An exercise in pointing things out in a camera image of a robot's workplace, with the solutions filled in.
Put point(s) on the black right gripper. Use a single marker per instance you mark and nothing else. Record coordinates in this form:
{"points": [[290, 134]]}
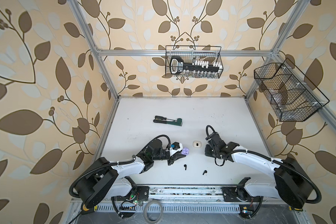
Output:
{"points": [[206, 150]]}

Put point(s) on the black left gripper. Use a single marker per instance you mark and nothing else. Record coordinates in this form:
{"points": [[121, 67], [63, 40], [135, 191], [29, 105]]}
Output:
{"points": [[171, 160]]}

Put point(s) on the purple earbud charging case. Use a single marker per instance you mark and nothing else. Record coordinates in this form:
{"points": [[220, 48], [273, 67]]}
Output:
{"points": [[185, 151]]}

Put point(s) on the cream earbud charging case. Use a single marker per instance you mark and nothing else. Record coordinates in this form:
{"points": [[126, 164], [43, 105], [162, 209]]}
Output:
{"points": [[197, 144]]}

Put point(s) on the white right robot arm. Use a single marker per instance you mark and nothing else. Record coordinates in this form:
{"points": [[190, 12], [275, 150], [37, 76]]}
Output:
{"points": [[286, 179]]}

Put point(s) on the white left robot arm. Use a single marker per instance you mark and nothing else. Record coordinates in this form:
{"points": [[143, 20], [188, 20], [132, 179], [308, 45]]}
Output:
{"points": [[106, 179]]}

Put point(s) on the grey tape roll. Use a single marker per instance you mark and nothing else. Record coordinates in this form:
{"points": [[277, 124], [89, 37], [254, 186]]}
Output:
{"points": [[153, 212]]}

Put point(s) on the small yellow black screwdriver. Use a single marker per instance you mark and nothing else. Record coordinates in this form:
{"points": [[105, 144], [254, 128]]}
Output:
{"points": [[294, 209]]}

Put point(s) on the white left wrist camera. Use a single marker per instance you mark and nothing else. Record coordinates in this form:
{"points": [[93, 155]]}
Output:
{"points": [[175, 147]]}

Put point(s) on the green black-handled hand tool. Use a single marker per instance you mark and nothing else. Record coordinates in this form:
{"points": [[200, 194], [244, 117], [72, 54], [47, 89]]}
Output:
{"points": [[177, 122]]}

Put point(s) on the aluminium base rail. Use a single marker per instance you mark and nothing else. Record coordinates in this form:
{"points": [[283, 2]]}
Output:
{"points": [[184, 193]]}

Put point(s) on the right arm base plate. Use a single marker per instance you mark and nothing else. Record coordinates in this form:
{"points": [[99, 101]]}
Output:
{"points": [[230, 194]]}

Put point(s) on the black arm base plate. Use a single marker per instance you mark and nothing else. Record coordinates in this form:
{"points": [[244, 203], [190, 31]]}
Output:
{"points": [[137, 194]]}

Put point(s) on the socket set rail in basket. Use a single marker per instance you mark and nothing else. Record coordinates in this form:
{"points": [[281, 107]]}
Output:
{"points": [[178, 66]]}

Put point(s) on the black wire basket back wall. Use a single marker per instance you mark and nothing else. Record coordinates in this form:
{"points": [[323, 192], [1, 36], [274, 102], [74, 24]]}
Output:
{"points": [[204, 53]]}

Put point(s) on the black wire basket wall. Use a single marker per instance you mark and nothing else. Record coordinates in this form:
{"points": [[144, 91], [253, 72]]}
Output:
{"points": [[204, 53], [293, 96]]}

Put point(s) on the black wire basket right wall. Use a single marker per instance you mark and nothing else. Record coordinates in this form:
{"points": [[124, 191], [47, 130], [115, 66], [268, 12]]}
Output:
{"points": [[293, 96]]}

